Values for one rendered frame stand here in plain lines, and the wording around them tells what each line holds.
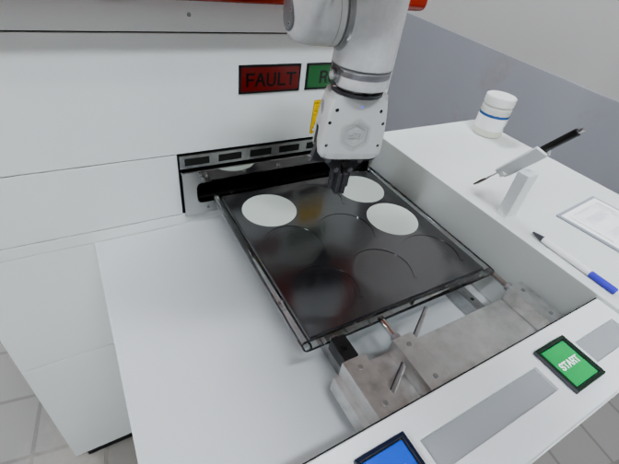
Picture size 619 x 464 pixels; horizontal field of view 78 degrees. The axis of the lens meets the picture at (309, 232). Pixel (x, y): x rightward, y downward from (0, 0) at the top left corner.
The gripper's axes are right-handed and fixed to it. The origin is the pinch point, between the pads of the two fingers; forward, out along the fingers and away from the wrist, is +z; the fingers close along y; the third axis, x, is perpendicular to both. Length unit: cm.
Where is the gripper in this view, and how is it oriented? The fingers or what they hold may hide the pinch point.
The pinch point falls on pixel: (338, 179)
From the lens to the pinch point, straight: 64.6
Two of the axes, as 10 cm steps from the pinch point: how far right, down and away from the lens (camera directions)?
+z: -1.3, 7.7, 6.3
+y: 9.6, -0.6, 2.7
